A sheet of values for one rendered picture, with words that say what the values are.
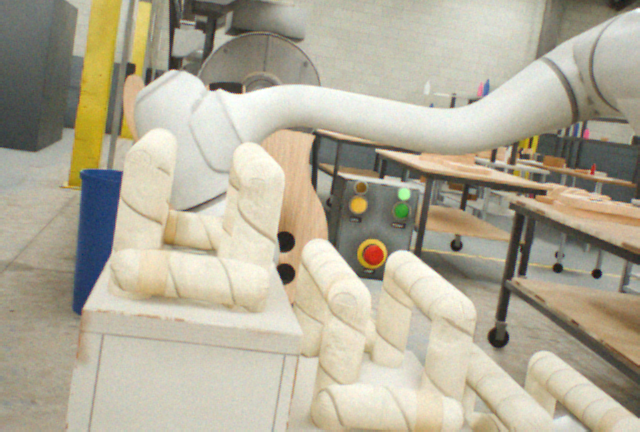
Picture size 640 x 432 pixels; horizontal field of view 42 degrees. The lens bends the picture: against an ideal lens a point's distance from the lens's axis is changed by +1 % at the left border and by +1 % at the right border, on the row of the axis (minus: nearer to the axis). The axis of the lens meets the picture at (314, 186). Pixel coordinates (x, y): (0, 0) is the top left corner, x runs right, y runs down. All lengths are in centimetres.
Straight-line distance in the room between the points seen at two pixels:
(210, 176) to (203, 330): 49
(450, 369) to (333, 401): 9
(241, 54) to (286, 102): 59
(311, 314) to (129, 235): 25
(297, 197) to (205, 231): 68
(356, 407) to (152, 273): 18
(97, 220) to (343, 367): 375
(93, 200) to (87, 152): 456
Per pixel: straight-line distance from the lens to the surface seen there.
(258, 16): 171
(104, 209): 430
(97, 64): 884
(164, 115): 104
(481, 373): 77
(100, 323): 57
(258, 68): 165
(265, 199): 59
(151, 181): 59
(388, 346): 81
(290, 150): 143
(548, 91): 113
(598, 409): 76
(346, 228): 168
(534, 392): 87
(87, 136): 887
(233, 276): 59
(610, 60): 106
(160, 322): 57
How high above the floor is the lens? 126
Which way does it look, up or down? 6 degrees down
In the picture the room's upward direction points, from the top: 9 degrees clockwise
